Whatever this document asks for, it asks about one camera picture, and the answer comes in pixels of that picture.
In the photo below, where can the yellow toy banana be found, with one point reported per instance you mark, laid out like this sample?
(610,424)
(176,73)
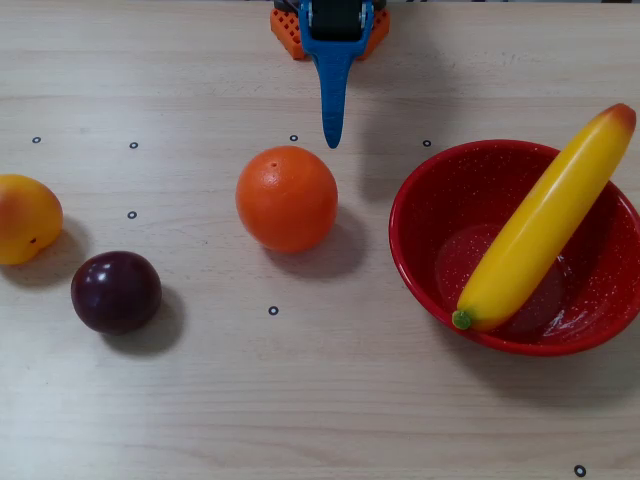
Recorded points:
(540,225)

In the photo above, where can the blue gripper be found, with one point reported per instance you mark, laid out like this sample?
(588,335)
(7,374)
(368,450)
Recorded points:
(334,60)

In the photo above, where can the yellow orange toy peach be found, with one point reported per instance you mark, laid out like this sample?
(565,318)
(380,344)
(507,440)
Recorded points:
(25,220)

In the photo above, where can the orange robot base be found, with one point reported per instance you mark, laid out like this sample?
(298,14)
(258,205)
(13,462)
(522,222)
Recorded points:
(285,30)

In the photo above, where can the red speckled bowl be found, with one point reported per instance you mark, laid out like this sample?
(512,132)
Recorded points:
(440,200)

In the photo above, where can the dark purple toy plum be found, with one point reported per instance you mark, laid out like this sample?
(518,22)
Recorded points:
(116,294)

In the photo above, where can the orange toy fruit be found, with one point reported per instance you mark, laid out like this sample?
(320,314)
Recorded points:
(286,200)

